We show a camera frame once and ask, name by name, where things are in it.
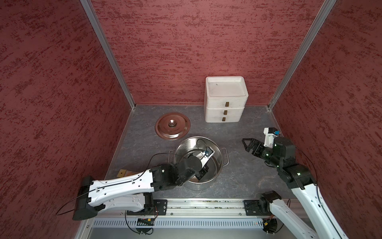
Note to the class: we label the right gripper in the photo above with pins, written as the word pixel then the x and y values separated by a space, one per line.
pixel 256 144

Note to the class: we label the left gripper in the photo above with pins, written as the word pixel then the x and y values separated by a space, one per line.
pixel 201 172

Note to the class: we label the steel pot lid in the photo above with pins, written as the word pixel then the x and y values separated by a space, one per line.
pixel 172 126

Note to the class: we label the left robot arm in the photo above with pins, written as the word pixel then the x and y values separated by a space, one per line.
pixel 93 194

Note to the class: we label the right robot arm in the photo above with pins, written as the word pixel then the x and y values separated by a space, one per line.
pixel 280 153

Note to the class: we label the stainless steel pot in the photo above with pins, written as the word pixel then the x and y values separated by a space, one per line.
pixel 193 146

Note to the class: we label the white three-drawer box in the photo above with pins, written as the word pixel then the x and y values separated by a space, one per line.
pixel 225 99

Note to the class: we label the right corner aluminium profile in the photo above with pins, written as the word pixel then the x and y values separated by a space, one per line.
pixel 319 20

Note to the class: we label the corner aluminium profile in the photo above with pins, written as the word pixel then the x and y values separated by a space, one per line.
pixel 319 20
pixel 96 25

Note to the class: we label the left corner aluminium profile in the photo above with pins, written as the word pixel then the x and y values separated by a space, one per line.
pixel 96 25

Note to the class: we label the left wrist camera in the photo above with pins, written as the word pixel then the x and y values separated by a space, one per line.
pixel 206 155

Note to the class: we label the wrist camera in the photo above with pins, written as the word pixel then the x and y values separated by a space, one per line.
pixel 206 155
pixel 270 134

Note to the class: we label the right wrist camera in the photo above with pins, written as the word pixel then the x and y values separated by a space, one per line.
pixel 270 134

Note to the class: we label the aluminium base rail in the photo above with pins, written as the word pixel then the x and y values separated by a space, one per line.
pixel 207 208

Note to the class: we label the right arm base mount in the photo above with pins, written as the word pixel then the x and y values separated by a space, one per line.
pixel 256 208

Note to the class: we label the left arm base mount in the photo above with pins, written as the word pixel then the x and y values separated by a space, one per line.
pixel 156 207

